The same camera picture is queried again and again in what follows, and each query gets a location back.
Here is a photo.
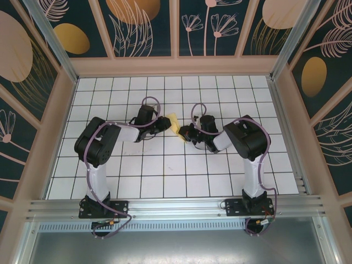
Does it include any grey metal panel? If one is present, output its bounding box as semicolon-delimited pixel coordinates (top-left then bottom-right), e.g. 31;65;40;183
15;216;339;264

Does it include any long aluminium mounting rail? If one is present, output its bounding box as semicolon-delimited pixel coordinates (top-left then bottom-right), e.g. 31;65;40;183
26;195;327;221

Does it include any aluminium side rail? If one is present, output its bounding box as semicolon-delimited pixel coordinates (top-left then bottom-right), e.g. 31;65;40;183
268;78;313;197

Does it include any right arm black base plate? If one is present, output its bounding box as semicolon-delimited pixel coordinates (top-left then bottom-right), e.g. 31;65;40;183
224;198;276;218

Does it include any perforated metal cable tray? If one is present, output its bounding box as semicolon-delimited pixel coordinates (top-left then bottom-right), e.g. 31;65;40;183
38;221;314;233

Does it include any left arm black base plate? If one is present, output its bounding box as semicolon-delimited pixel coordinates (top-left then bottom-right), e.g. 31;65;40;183
79;200;129;219

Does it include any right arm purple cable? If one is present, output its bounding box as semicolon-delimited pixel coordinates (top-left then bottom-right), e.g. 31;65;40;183
191;103;277;237

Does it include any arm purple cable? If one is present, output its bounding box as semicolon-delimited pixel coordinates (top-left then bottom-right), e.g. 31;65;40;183
84;96;163;240
191;103;277;237

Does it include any aluminium frame post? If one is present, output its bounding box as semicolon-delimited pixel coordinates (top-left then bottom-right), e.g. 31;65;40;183
269;0;329;82
21;0;79;85

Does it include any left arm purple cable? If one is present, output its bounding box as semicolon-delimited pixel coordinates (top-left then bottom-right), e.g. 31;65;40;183
84;96;163;240

